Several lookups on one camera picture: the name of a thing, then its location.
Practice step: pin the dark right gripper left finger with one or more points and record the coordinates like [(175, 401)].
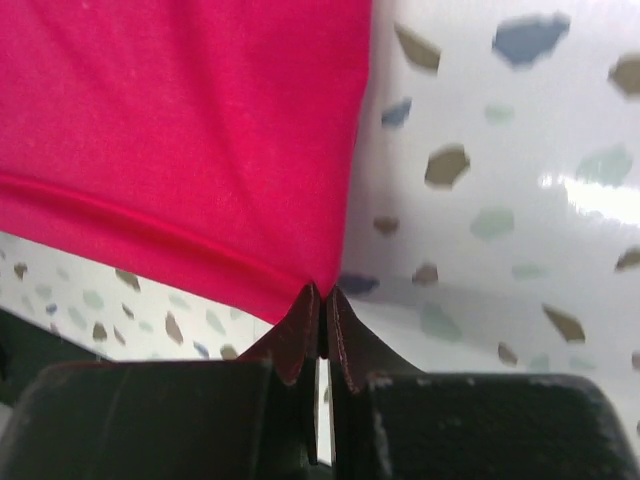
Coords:
[(253, 417)]

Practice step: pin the magenta t shirt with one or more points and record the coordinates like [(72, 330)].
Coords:
[(206, 145)]

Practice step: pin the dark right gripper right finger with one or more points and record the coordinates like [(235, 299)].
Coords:
[(392, 420)]

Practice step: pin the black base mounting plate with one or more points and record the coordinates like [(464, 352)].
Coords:
[(27, 349)]

